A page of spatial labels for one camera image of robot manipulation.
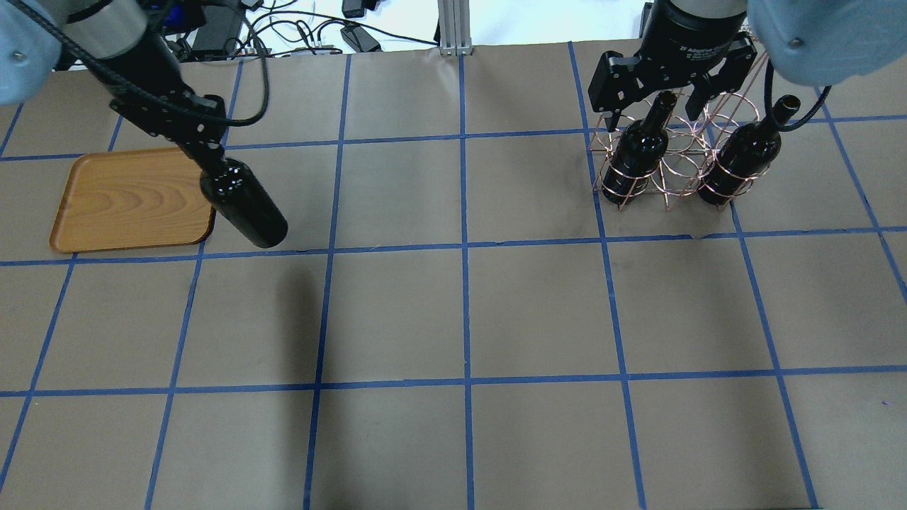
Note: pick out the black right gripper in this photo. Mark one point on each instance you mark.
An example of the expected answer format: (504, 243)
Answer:
(691, 39)

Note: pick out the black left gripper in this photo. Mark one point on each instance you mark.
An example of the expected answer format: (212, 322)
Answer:
(134, 65)

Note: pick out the dark wine bottle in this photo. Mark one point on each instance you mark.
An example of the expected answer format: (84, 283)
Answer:
(237, 194)
(639, 151)
(747, 153)

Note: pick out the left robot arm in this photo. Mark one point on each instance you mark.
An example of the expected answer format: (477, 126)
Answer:
(117, 44)

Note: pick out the wooden tray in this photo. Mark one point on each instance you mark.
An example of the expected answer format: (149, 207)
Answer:
(137, 199)

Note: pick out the black power adapter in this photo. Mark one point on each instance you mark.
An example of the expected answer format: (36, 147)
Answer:
(359, 39)

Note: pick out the copper wire bottle basket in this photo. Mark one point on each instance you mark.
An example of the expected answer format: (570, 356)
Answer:
(693, 145)

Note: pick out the aluminium frame post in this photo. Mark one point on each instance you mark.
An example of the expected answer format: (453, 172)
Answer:
(454, 22)

